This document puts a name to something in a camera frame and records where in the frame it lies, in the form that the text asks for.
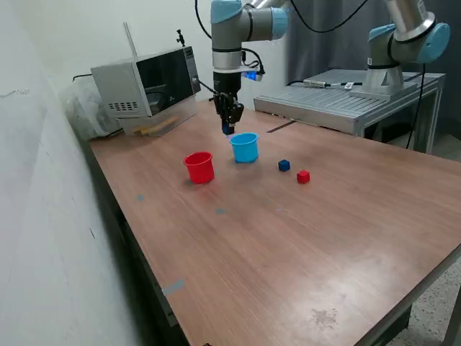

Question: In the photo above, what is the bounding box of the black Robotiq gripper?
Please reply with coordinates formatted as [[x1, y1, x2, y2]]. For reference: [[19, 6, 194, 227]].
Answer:
[[212, 71, 245, 136]]

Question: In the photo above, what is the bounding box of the blue plastic bin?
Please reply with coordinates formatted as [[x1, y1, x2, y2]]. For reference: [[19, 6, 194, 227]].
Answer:
[[229, 132, 260, 164]]

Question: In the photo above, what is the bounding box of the red plastic bin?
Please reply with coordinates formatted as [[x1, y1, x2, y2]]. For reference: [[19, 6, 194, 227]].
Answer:
[[183, 151, 216, 185]]

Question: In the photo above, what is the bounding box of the clear acrylic box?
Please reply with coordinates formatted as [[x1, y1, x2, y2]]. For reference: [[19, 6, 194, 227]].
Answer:
[[117, 95, 198, 138]]

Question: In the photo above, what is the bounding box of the dark strip on table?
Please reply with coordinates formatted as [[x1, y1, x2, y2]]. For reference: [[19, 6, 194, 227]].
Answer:
[[266, 120, 298, 133]]

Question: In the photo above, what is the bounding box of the long wooden stick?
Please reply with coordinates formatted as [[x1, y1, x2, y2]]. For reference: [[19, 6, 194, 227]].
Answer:
[[140, 115, 180, 136]]

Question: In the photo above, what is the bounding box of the aluminium slotted robot stand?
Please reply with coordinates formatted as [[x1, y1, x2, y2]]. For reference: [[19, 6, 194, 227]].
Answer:
[[253, 68, 447, 154]]

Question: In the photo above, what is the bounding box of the dark grey curtain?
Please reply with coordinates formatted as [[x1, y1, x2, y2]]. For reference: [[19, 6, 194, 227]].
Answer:
[[286, 0, 461, 120]]

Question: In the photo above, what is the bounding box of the silver microwave oven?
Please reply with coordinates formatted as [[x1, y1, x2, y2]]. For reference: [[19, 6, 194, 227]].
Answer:
[[89, 45, 202, 119]]

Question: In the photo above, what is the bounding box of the clear plastic rod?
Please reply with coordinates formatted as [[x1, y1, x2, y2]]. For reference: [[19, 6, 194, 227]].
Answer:
[[122, 22, 139, 58]]

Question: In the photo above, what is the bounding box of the aluminium robot mounting plate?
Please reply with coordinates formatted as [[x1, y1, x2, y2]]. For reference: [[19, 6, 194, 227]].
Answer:
[[351, 84, 405, 99]]

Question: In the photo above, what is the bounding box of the clear plastic bag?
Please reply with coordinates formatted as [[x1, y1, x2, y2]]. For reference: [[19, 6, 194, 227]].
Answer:
[[59, 77, 123, 141]]

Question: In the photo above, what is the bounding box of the long blue tape strip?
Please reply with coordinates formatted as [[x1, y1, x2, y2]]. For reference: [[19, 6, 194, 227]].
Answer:
[[161, 278, 187, 297]]

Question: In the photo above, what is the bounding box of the blue lit wrist camera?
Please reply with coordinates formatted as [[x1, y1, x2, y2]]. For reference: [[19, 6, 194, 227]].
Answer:
[[240, 66, 267, 83]]

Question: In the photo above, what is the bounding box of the black cable with silver connector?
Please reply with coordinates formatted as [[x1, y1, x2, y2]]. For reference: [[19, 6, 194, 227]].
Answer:
[[287, 79, 364, 89]]

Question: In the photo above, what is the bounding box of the black hanging robot cable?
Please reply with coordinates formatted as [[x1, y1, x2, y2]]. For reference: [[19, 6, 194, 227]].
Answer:
[[406, 63, 426, 149]]

